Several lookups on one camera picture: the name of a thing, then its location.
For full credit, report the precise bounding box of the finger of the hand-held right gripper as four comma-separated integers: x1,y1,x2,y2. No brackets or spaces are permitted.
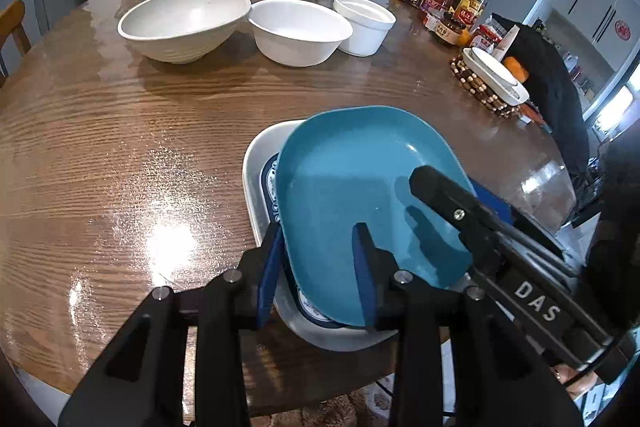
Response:
471,180,566,259
409,165,505,279

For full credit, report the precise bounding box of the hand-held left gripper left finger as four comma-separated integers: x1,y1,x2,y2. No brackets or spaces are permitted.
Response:
57,222,286,427

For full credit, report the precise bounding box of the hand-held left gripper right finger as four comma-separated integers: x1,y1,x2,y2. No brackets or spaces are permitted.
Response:
351,222,586,427

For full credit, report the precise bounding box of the white rectangular plate blue pattern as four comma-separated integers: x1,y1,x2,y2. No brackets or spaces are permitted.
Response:
242,119,401,353

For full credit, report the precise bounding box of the small white straight-sided bowl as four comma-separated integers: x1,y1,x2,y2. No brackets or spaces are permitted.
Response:
333,0,397,58

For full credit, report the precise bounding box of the person's right hand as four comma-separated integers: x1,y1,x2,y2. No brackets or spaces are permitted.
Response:
550,364,598,400

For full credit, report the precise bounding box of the wooden bead trivet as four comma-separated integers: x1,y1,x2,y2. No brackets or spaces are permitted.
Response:
449,54,522,120

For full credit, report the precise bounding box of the dark cloth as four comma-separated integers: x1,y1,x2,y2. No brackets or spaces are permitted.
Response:
492,14,592,175

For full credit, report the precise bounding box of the white oval dish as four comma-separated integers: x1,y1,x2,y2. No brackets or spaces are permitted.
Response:
461,47,530,105

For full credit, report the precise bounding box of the small orange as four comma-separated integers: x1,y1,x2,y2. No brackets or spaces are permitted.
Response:
502,56,530,82

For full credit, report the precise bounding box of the red packet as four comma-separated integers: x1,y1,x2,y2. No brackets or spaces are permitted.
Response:
470,24,507,55

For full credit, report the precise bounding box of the dark sauce jar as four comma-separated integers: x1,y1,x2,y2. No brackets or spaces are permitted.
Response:
432,12,466,46

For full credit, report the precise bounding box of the white cabinet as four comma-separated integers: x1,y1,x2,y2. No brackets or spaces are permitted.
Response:
545,0,640,75

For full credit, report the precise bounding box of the medium white bowl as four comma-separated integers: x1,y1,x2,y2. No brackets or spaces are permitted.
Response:
247,0,354,68

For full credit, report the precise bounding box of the large white ribbed bowl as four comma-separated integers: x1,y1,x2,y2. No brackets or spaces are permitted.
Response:
117,0,252,65

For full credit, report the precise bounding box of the wooden chair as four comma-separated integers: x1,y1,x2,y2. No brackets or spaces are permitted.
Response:
0,0,32,88

